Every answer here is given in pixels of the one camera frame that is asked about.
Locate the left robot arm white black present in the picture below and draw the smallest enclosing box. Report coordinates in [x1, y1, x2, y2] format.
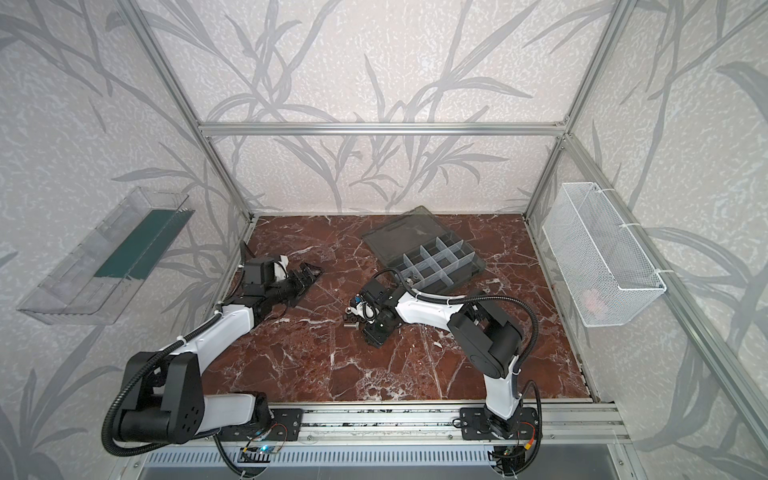
[101, 256, 323, 456]

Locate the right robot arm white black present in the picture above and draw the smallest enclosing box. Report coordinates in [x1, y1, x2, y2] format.
[345, 279, 532, 421]

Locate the grey compartment organizer box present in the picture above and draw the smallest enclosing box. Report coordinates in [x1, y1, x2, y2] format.
[362, 206, 486, 295]

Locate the small electronics board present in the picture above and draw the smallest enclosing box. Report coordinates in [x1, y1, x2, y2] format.
[239, 445, 271, 464]

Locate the pink object in basket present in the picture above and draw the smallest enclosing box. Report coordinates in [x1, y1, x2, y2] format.
[581, 289, 606, 317]

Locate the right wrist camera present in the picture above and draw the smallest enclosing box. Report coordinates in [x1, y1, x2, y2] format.
[348, 294, 378, 323]

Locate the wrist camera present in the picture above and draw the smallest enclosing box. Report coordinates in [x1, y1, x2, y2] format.
[272, 255, 289, 282]
[348, 294, 378, 323]

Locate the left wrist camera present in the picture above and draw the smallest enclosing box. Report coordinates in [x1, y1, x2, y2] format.
[272, 255, 289, 282]

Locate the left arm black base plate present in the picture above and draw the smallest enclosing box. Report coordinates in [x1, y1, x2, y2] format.
[219, 408, 304, 442]

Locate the aluminium frame back crossbar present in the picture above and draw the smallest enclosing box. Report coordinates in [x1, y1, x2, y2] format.
[199, 122, 565, 137]

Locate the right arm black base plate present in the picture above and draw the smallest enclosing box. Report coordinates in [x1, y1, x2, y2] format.
[452, 407, 540, 441]

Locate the clear acrylic wall shelf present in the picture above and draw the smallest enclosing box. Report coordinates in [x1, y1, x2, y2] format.
[17, 187, 195, 326]

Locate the left black corrugated cable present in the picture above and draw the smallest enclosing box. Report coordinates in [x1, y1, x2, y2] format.
[100, 311, 223, 458]

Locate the white wire mesh basket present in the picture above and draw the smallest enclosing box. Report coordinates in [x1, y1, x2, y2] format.
[543, 182, 667, 328]

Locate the aluminium front rail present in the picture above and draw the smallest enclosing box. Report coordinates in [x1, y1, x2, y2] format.
[215, 399, 631, 447]

